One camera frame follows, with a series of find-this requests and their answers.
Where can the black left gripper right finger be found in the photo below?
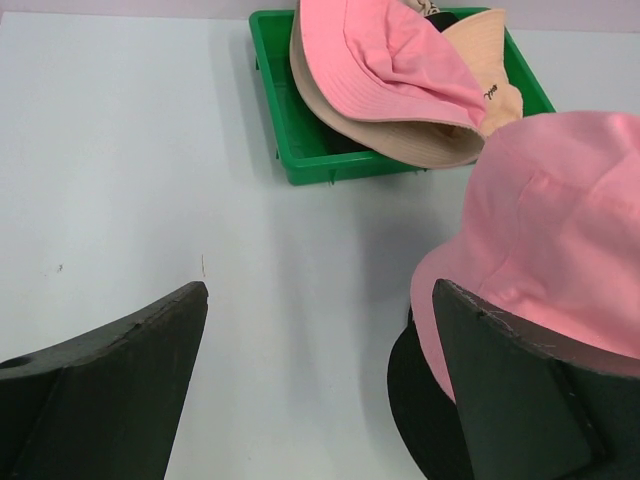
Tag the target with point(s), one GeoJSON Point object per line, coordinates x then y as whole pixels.
{"type": "Point", "coordinates": [533, 403]}

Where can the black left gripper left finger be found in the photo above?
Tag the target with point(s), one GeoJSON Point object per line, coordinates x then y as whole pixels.
{"type": "Point", "coordinates": [105, 404]}

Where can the pink bucket hat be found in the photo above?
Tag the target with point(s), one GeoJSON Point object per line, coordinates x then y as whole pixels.
{"type": "Point", "coordinates": [379, 61]}
{"type": "Point", "coordinates": [549, 231]}

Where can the beige smile bucket hat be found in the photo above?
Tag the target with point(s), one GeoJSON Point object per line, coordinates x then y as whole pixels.
{"type": "Point", "coordinates": [424, 7]}

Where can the beige brim bucket hat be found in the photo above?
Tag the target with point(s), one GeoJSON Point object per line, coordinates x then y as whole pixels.
{"type": "Point", "coordinates": [429, 145]}

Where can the peach embroidered bucket hat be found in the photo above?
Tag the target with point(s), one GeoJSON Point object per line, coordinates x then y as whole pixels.
{"type": "Point", "coordinates": [480, 40]}

